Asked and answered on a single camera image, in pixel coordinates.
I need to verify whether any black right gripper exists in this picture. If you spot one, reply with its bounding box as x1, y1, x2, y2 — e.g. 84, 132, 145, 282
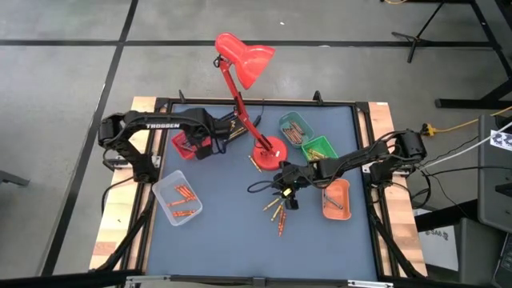
273, 159, 322, 211

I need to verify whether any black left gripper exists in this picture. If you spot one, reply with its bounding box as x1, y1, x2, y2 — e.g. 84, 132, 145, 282
190, 115, 227, 162

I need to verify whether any red mesh basket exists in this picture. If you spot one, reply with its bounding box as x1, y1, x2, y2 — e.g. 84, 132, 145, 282
170, 130, 213, 162

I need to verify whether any red desk lamp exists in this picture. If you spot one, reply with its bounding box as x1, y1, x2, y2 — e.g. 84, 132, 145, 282
214, 32, 289, 172

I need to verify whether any black mesh basket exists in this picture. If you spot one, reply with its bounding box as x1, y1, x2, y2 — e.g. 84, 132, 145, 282
207, 110, 250, 145

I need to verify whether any clear plastic bin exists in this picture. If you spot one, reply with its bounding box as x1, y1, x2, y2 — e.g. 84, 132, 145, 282
151, 169, 204, 226

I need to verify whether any green mesh basket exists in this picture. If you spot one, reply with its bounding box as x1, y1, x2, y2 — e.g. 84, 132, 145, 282
300, 135, 339, 162

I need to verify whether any orange plastic bin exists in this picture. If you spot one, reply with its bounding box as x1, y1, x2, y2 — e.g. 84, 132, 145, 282
321, 178, 352, 222

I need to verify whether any teal plastic basket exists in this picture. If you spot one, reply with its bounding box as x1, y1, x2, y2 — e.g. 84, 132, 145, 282
278, 110, 315, 149

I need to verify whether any blue-grey table mat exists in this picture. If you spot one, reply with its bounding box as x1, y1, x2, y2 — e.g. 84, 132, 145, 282
146, 103, 379, 281

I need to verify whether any white cardboard box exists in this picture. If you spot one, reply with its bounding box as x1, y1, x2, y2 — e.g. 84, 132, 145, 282
415, 226, 461, 273

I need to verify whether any black tripod stand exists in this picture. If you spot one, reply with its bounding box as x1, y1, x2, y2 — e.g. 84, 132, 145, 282
390, 0, 447, 64

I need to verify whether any dark grey box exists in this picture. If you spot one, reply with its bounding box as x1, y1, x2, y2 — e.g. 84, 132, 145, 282
458, 218, 507, 286

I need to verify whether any grey metal cabinet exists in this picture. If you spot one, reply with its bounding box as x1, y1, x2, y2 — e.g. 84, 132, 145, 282
478, 114, 512, 234

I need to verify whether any white printed marker sheet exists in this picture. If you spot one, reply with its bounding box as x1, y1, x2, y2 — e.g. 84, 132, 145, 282
490, 130, 512, 152

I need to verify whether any black keyboard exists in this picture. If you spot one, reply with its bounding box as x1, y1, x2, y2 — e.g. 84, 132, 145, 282
492, 234, 512, 288

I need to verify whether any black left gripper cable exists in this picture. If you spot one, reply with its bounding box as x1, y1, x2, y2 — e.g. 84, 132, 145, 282
210, 134, 230, 156

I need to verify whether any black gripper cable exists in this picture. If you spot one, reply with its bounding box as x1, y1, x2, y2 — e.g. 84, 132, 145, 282
246, 179, 281, 194
210, 134, 230, 156

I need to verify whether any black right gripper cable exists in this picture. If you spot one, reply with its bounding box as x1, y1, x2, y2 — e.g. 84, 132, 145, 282
246, 179, 281, 194

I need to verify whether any black lamp cord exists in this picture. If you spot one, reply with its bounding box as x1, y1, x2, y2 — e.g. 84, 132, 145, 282
250, 102, 266, 129

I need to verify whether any black floor cable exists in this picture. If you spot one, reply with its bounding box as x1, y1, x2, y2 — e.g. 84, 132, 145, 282
422, 164, 481, 178

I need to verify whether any yellow power cable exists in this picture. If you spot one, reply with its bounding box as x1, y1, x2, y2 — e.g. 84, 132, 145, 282
422, 106, 512, 135

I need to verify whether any white cable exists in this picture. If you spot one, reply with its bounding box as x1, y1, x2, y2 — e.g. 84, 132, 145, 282
419, 122, 512, 171

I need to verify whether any grey metal bracket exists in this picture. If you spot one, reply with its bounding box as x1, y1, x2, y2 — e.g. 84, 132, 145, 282
0, 170, 31, 188

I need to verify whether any black desk frame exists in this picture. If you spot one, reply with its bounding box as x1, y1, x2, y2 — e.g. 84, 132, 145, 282
434, 0, 512, 110

